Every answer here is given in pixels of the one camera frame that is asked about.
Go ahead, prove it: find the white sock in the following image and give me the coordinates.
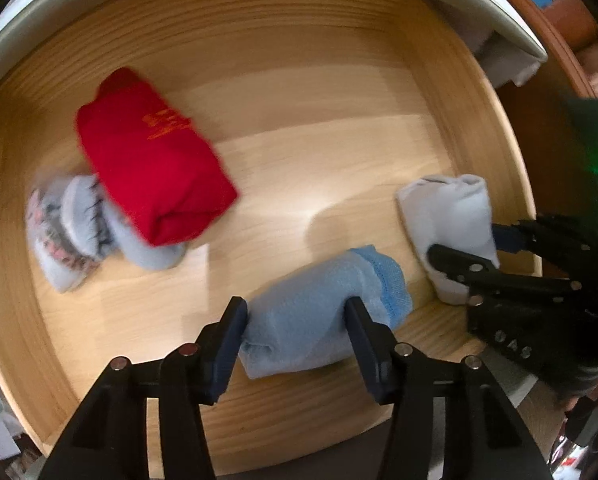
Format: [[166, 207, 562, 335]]
[[396, 174, 500, 306]]

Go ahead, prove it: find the red sock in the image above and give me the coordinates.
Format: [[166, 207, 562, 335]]
[[75, 67, 238, 247]]

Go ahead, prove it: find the grey patterned sock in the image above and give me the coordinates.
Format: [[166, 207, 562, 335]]
[[26, 174, 187, 293]]

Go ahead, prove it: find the light blue sock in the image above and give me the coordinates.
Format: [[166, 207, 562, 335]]
[[238, 245, 414, 380]]

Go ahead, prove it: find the grey fronted wooden drawer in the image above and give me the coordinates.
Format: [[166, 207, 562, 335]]
[[0, 0, 550, 480]]

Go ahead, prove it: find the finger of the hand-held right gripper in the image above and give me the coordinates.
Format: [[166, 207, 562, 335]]
[[427, 242, 582, 308], [493, 214, 598, 255]]

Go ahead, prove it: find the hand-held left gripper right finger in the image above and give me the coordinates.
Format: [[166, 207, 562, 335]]
[[344, 296, 554, 480]]

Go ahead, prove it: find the orange brown wooden furniture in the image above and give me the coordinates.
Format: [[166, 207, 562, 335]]
[[491, 0, 598, 98]]

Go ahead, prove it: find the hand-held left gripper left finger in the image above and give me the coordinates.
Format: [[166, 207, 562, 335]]
[[39, 296, 250, 480]]

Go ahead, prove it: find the grey nightstand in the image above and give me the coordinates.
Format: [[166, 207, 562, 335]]
[[0, 0, 547, 86]]

